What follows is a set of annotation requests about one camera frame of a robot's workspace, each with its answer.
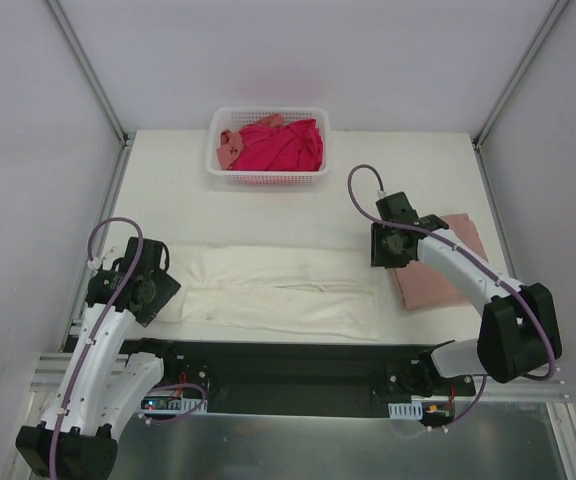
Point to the white cable duct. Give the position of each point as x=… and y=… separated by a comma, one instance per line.
x=160, y=405
x=406, y=411

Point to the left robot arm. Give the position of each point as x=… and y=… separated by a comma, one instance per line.
x=77, y=436

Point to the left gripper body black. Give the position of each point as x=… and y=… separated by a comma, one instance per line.
x=166, y=293

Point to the folded pink t shirt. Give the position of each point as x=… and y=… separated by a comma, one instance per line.
x=420, y=286

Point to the left white cable duct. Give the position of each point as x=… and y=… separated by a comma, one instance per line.
x=160, y=405

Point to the red t shirt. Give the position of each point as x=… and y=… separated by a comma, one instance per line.
x=293, y=147

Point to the right aluminium frame post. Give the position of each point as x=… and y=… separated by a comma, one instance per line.
x=539, y=39

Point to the salmon t shirt in basket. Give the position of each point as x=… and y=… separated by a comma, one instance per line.
x=232, y=143

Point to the cream white t shirt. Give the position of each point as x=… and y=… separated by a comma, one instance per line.
x=279, y=289

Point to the white plastic laundry basket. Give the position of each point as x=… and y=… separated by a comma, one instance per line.
x=235, y=118

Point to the aluminium frame post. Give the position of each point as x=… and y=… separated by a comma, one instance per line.
x=74, y=45
x=539, y=39

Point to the aluminium rail front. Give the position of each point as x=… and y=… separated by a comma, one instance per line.
x=51, y=367

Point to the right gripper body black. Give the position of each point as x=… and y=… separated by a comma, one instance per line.
x=378, y=246

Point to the right white cable duct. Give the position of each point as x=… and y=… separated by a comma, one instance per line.
x=406, y=411

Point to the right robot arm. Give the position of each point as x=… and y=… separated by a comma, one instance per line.
x=518, y=334

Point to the left aluminium frame post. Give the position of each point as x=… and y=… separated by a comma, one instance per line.
x=74, y=45

